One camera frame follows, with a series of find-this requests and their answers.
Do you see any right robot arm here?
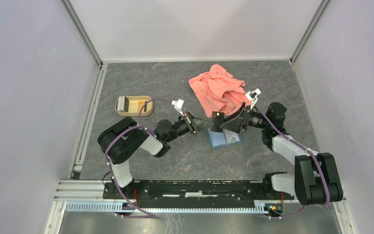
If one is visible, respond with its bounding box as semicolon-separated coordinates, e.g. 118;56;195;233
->
215;102;344;206

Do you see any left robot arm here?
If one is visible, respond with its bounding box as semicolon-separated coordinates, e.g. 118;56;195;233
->
97;112;213;199

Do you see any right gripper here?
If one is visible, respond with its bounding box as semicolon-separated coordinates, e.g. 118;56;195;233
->
220;102;270;134

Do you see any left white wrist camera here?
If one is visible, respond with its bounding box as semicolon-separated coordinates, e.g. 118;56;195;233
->
171;99;185;116

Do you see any aluminium frame rail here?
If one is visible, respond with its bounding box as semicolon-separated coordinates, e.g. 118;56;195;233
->
58;63;109;185

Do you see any beige oval card tray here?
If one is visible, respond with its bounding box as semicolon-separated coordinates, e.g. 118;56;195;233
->
115;96;153;117

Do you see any white VIP card in holder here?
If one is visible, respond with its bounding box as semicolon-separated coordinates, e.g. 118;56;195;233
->
224;130;242;144

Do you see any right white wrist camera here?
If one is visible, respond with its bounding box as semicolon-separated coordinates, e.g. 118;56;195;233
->
245;88;262;110

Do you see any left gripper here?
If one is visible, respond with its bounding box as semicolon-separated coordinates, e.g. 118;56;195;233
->
165;110;214;142

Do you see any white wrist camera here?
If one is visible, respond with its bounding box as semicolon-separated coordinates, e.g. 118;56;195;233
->
245;88;262;110
171;99;185;116

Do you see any stack of cards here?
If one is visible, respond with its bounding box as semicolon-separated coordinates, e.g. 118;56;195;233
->
116;96;129;113

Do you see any pink cloth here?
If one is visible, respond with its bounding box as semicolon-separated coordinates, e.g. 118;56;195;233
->
188;64;250;118

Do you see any gold card in tray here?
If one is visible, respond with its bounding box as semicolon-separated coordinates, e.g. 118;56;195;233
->
137;101;147;112

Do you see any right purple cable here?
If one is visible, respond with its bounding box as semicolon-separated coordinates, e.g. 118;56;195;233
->
255;80;331;220

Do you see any black VIP card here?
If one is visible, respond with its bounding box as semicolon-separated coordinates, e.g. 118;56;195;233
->
210;111;225;133

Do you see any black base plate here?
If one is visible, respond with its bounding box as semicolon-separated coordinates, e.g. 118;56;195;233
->
121;180;295;209

